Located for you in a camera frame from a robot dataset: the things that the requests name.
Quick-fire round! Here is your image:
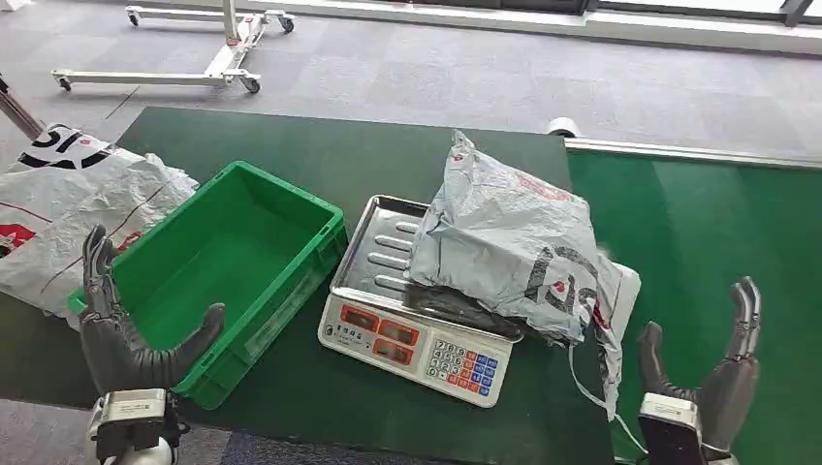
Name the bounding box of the white wheeled stand frame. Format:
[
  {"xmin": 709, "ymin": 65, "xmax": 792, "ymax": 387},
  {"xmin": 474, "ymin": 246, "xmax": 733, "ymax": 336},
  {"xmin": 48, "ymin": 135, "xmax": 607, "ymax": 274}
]
[{"xmin": 50, "ymin": 0, "xmax": 297, "ymax": 95}]

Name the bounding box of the large white woven parcel bag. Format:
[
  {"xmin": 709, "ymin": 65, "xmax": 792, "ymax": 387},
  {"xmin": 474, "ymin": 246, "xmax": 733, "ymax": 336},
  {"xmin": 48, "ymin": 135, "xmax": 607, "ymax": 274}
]
[{"xmin": 0, "ymin": 123, "xmax": 201, "ymax": 331}]

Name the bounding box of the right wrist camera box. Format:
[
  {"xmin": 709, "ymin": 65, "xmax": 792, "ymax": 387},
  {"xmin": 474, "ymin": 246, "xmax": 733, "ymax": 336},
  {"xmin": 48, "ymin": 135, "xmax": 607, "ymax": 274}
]
[{"xmin": 637, "ymin": 392, "xmax": 707, "ymax": 465}]

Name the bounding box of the silver conveyor side rail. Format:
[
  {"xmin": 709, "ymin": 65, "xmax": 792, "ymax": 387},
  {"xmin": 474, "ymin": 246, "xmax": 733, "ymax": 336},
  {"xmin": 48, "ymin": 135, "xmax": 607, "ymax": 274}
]
[{"xmin": 564, "ymin": 136, "xmax": 822, "ymax": 171}]

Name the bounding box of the small grey parcel bag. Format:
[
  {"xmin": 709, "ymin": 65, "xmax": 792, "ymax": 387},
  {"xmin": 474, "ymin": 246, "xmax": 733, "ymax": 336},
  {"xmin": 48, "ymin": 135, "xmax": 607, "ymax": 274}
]
[{"xmin": 567, "ymin": 260, "xmax": 648, "ymax": 454}]

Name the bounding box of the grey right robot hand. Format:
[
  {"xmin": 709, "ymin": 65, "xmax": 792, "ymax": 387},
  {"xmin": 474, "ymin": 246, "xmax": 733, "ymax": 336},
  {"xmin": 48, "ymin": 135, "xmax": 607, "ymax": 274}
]
[{"xmin": 636, "ymin": 276, "xmax": 763, "ymax": 454}]

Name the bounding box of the dark window frame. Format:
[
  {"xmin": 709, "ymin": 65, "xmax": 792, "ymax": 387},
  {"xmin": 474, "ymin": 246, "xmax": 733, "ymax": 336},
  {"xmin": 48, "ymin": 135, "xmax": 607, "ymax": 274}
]
[{"xmin": 410, "ymin": 0, "xmax": 822, "ymax": 28}]

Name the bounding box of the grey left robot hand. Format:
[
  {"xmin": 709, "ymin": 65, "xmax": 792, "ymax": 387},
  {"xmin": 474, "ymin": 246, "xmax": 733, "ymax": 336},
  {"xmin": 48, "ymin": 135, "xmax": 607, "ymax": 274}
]
[{"xmin": 79, "ymin": 223, "xmax": 227, "ymax": 396}]

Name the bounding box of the white electronic scale steel tray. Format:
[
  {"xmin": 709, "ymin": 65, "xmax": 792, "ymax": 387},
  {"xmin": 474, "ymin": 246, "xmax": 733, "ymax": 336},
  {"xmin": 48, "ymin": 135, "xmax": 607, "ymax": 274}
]
[{"xmin": 317, "ymin": 194, "xmax": 524, "ymax": 410}]

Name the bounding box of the green plastic crate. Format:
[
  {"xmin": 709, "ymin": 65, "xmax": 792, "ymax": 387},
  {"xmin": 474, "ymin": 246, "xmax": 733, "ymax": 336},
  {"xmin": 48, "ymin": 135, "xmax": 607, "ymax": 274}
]
[{"xmin": 67, "ymin": 160, "xmax": 349, "ymax": 412}]

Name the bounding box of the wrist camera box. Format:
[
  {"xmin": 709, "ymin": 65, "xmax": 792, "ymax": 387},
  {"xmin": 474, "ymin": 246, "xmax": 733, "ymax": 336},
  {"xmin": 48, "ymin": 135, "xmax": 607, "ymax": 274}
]
[
  {"xmin": 637, "ymin": 392, "xmax": 707, "ymax": 465},
  {"xmin": 94, "ymin": 387, "xmax": 182, "ymax": 465}
]

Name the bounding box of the large grey parcel bag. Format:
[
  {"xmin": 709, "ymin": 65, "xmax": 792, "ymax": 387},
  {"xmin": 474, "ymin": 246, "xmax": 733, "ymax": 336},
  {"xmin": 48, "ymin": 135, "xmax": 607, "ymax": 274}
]
[{"xmin": 403, "ymin": 130, "xmax": 623, "ymax": 348}]

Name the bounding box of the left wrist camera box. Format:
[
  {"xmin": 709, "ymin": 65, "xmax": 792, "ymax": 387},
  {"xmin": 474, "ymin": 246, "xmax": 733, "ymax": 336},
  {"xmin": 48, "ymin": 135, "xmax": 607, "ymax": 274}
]
[{"xmin": 94, "ymin": 387, "xmax": 182, "ymax": 465}]

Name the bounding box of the conveyor end roller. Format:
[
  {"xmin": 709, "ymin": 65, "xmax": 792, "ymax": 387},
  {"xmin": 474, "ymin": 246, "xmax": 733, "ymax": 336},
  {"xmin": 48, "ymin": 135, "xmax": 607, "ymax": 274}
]
[{"xmin": 547, "ymin": 116, "xmax": 584, "ymax": 139}]

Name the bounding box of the dark metal pole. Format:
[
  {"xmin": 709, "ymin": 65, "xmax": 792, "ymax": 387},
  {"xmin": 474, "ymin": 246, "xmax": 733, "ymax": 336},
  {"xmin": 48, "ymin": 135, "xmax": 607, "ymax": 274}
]
[{"xmin": 0, "ymin": 74, "xmax": 45, "ymax": 141}]

